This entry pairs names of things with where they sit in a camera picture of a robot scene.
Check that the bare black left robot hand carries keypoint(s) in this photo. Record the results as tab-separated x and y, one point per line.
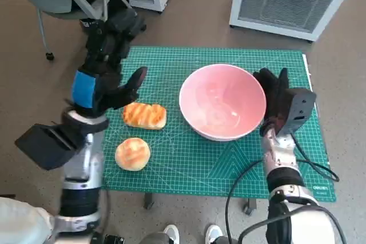
100	84

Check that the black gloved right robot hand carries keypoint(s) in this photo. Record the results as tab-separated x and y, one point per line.
276	98

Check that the pink bowl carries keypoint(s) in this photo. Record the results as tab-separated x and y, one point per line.
223	104

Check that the oblong toy bread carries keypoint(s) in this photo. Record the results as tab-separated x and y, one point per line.
145	115

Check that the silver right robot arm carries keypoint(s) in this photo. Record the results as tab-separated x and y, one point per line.
308	215

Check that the round toy bread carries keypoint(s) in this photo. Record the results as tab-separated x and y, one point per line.
133	154

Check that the green cutting mat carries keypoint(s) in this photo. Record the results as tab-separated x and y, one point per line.
186	164

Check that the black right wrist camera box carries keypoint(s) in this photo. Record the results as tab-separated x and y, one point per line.
300	107

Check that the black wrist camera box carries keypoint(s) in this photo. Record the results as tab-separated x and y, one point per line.
48	147
300	107

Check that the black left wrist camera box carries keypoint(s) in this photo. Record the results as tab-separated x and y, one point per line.
48	147

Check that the table leg bracket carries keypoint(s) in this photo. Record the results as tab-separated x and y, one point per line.
148	200
249	206

